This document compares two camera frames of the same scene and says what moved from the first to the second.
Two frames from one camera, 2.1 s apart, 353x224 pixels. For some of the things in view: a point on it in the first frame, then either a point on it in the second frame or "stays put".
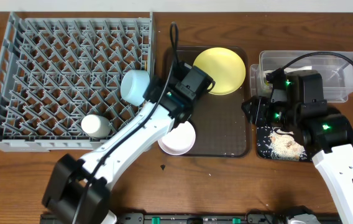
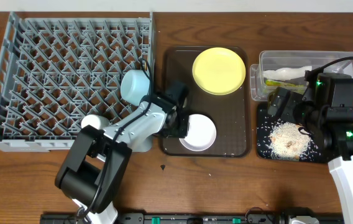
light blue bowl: (133, 86) stays put
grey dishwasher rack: (56, 68) stays put
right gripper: (258, 107) to (292, 100)
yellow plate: (224, 66) stays put
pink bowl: (179, 140) to (201, 133)
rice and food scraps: (284, 145) stays put
